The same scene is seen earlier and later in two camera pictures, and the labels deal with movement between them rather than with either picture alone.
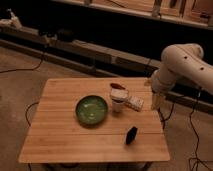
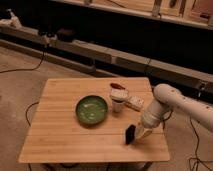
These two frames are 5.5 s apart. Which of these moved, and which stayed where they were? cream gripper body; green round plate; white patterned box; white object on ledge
Moved: cream gripper body
Stayed: white patterned box; green round plate; white object on ledge
